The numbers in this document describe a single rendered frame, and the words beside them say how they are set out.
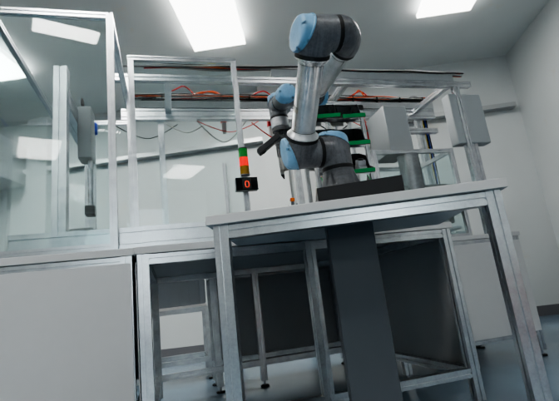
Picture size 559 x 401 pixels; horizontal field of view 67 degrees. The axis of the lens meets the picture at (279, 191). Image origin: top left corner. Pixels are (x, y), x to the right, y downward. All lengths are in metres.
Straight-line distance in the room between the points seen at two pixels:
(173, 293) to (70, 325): 2.13
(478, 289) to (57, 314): 2.55
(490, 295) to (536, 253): 3.08
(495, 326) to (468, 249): 0.53
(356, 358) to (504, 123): 5.46
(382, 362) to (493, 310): 1.90
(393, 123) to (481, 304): 1.43
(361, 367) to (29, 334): 1.20
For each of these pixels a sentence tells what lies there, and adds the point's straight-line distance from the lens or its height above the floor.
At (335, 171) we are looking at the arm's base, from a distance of 1.54.
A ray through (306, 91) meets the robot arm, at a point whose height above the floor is 1.24.
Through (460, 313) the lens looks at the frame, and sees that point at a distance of 2.24.
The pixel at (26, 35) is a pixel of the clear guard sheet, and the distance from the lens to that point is 2.31.
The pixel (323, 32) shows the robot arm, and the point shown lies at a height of 1.36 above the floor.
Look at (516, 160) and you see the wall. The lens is 6.50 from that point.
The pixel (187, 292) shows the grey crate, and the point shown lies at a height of 0.73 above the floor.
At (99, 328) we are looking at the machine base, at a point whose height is 0.56.
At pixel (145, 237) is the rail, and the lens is 1.90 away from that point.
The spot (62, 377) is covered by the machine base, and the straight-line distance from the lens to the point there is 1.87.
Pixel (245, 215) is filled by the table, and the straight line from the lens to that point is 1.28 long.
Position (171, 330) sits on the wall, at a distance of 5.95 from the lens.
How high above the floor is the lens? 0.60
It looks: 14 degrees up
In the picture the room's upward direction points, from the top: 7 degrees counter-clockwise
